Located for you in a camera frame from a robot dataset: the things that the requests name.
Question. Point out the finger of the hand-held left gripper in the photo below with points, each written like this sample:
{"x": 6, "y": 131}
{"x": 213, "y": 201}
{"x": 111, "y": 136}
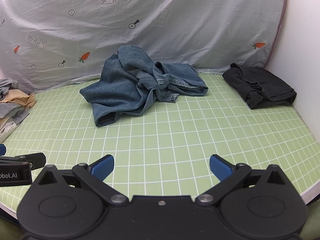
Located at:
{"x": 36, "y": 160}
{"x": 2, "y": 150}

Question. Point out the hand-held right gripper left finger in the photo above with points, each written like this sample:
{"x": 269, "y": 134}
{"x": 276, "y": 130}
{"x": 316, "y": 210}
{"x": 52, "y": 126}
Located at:
{"x": 102, "y": 168}

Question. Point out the crumpled grey garment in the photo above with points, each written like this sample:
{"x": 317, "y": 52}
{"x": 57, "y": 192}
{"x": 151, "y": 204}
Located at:
{"x": 7, "y": 86}

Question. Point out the cream white cloth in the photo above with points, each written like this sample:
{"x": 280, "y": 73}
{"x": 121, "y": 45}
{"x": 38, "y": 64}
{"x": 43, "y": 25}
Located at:
{"x": 6, "y": 128}

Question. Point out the folded black garment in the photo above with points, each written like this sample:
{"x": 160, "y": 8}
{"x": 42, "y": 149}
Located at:
{"x": 262, "y": 85}

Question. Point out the grey carrot print bed cover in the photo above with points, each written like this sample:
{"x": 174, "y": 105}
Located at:
{"x": 150, "y": 25}

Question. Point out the beige garment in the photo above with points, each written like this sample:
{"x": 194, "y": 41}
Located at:
{"x": 20, "y": 100}

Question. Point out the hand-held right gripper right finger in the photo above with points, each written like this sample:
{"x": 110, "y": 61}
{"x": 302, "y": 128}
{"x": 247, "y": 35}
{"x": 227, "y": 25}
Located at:
{"x": 220, "y": 168}

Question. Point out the grey printed garment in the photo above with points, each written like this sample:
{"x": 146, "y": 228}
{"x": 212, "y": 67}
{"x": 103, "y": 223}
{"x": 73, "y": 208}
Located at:
{"x": 11, "y": 111}

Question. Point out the blue denim jeans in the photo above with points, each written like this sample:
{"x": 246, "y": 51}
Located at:
{"x": 120, "y": 85}

